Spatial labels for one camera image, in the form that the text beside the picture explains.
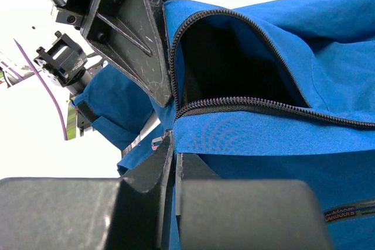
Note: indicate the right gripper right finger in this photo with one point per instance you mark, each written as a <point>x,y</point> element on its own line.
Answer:
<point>215,213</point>

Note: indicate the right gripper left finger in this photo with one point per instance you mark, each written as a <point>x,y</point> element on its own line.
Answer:
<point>130,212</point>

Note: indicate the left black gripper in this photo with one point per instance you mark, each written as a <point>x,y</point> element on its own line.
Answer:
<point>130,34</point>

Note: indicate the blue hooded zip jacket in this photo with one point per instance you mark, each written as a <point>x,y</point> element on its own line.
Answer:
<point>282,90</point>

